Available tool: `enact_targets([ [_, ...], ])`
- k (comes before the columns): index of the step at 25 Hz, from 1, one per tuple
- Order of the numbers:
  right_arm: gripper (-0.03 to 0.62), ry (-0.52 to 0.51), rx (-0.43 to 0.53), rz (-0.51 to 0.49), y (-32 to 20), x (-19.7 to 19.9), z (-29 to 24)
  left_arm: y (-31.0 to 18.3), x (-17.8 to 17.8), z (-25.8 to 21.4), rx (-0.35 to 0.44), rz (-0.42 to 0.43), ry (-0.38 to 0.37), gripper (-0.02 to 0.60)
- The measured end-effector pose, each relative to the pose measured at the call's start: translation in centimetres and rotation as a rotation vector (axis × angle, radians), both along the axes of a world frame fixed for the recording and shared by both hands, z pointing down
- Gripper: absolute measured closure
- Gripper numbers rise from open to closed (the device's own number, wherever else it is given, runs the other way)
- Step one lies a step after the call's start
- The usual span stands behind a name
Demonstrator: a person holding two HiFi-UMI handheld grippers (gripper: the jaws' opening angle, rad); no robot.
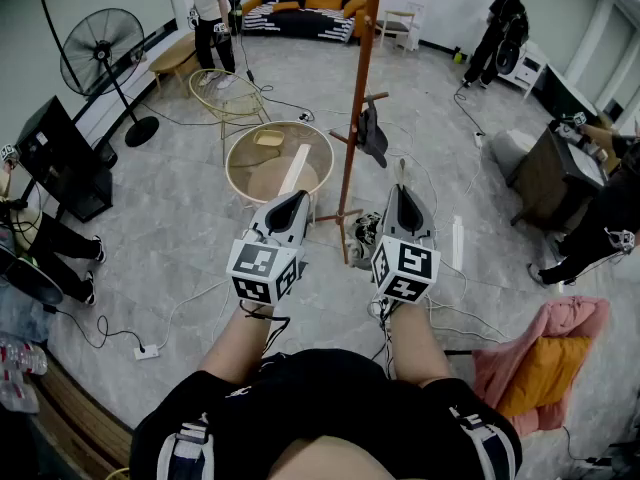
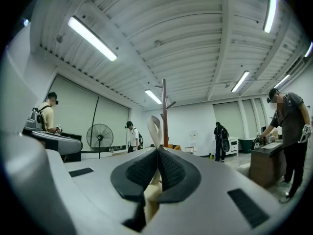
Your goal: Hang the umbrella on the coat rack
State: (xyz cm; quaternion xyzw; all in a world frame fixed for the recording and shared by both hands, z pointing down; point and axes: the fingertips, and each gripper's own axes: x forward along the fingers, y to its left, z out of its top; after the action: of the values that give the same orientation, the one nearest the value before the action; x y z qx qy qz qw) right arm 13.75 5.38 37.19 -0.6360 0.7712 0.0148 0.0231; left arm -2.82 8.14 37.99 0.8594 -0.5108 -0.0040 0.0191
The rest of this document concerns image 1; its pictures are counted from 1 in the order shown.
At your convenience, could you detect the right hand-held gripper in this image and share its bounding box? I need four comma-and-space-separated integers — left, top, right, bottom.
370, 183, 442, 305

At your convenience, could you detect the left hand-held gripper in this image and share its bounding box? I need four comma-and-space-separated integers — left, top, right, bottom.
225, 190, 313, 307

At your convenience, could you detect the brown wooden coat rack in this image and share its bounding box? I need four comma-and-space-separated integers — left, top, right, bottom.
314, 0, 416, 265

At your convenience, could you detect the person's right forearm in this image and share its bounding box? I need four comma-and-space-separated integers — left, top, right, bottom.
388, 301, 454, 389

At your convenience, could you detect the person's left forearm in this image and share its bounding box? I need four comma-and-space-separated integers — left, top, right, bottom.
198, 300, 291, 384

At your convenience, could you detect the round glass gold-rimmed table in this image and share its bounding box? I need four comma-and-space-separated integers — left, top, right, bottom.
224, 120, 335, 224

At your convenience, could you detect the pale wooden plank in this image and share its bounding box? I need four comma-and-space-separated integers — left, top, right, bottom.
277, 143, 313, 198

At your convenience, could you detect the white flat strip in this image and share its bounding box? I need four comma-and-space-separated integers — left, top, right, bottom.
451, 216, 465, 272

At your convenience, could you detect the yellow tray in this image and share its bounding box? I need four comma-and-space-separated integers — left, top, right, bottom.
252, 128, 286, 149

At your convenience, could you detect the black cap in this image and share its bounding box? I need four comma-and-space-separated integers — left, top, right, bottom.
356, 98, 390, 169

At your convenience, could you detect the dark wooden cabinet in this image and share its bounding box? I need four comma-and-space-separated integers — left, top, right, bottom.
505, 126, 609, 233

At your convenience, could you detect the person's black t-shirt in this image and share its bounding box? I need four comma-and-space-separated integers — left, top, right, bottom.
128, 347, 524, 480

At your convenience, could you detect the pink quilt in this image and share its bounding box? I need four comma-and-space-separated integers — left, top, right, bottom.
472, 295, 612, 438

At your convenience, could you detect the white cabinet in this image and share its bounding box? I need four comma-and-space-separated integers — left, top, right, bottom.
499, 41, 550, 100

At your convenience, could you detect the white chair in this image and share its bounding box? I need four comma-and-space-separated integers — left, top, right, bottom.
374, 0, 426, 53

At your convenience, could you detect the black white striped blanket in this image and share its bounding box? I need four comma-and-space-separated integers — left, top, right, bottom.
242, 0, 357, 43

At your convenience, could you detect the orange sofa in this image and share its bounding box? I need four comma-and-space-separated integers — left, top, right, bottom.
241, 0, 372, 44

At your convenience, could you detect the low wooden table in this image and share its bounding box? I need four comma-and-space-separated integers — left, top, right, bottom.
148, 31, 201, 94

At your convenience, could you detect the black television on stand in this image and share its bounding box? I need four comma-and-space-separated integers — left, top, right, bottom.
14, 95, 114, 223

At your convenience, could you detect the black standing fan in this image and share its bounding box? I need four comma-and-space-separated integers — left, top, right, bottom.
58, 7, 161, 148

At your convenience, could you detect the wooden slatted platform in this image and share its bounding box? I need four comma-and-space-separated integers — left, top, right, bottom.
29, 355, 134, 480

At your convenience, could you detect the pack of water bottles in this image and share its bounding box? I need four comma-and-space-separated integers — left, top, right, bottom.
0, 332, 49, 414

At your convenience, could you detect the white navy shoulder strap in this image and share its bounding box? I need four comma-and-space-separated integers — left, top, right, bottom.
157, 415, 216, 480
449, 405, 516, 480

